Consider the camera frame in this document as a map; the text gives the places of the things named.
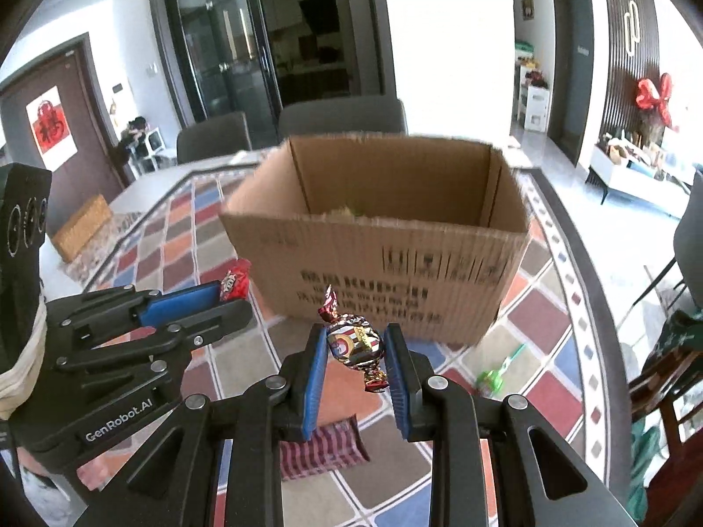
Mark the brown cardboard box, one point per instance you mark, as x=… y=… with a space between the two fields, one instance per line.
x=384 y=263

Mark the white wall ornament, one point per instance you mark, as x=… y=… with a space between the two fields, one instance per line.
x=632 y=24

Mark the small wall picture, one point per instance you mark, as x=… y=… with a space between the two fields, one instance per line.
x=528 y=8

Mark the green wrapped lollipop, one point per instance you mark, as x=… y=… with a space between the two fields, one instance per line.
x=491 y=381

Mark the small red candy packet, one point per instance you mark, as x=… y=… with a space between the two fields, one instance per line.
x=235 y=280

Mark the woven straw basket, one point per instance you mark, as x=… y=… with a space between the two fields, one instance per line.
x=82 y=228

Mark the white shelf unit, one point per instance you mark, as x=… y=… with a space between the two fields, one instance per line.
x=535 y=104

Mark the gold candy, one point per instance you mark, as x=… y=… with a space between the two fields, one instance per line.
x=354 y=343

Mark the grey dining chair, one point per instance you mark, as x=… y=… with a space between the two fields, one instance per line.
x=689 y=241
x=214 y=137
x=340 y=115

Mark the small white storage unit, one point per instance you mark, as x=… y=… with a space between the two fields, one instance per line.
x=156 y=145

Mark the dark green patterned cloth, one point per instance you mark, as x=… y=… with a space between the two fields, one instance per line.
x=678 y=337

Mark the dark interior door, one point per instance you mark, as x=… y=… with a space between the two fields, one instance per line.
x=571 y=66

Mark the white low cabinet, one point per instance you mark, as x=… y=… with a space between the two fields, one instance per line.
x=637 y=181

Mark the person's left hand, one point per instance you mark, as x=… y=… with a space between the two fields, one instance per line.
x=93 y=469

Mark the dark glass door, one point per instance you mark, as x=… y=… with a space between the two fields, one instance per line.
x=230 y=38

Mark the brown entrance door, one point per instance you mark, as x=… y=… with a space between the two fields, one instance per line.
x=88 y=121

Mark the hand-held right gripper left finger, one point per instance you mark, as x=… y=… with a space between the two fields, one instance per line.
x=313 y=381

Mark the red and white door poster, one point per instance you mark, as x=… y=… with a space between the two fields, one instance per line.
x=52 y=126

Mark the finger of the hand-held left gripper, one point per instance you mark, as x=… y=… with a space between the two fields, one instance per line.
x=214 y=321
x=181 y=299

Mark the purple striped snack packet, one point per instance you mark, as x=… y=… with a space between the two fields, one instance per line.
x=329 y=450

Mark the red bow decoration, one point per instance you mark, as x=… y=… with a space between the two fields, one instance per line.
x=653 y=96

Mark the wooden chair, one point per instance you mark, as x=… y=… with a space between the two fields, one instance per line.
x=675 y=395

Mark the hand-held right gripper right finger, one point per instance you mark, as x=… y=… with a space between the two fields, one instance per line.
x=396 y=387

